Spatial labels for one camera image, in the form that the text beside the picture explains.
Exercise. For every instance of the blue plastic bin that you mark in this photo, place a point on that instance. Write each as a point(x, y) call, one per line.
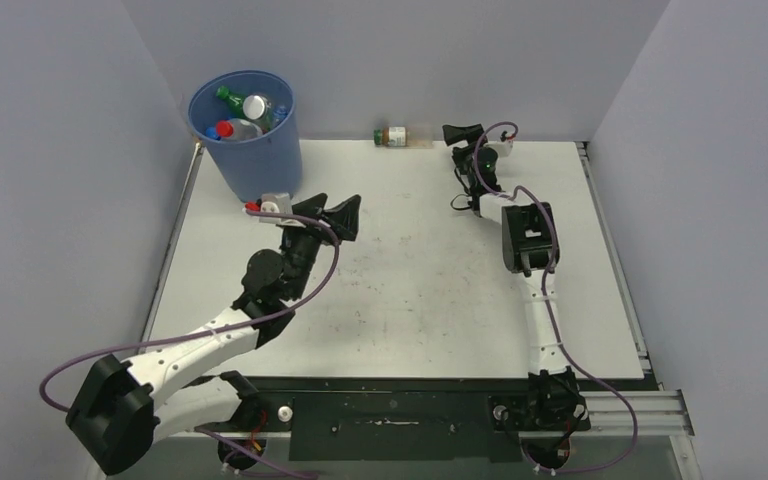
point(270, 163)

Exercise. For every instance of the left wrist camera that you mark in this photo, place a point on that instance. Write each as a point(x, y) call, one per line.
point(272, 208)

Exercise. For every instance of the red label water bottle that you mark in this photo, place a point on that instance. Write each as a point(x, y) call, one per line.
point(237, 129)

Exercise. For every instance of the Pepsi logo bottle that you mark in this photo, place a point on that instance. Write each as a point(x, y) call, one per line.
point(212, 133)

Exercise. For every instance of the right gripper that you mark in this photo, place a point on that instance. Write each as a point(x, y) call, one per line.
point(470, 134)

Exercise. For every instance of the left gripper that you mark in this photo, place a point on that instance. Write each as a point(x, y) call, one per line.
point(342, 216)

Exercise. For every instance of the green cap brown bottle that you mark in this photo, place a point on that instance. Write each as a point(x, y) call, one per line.
point(403, 137)

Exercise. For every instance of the blue label crushed bottle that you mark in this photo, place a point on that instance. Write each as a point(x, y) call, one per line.
point(279, 114)

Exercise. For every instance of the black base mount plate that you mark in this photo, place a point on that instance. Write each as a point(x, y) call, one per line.
point(405, 419)

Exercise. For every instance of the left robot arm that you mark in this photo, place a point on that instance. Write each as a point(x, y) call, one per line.
point(124, 407)

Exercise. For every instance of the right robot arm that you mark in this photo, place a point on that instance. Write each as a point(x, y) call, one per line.
point(530, 252)

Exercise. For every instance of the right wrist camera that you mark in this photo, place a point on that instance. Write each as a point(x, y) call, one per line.
point(503, 147)

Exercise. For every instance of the green plastic bottle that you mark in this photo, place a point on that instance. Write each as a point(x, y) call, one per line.
point(232, 99)

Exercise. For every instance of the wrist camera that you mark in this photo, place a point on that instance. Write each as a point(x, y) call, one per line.
point(272, 208)
point(503, 147)

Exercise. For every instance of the clear plastic jar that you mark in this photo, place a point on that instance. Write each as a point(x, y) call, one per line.
point(258, 109)

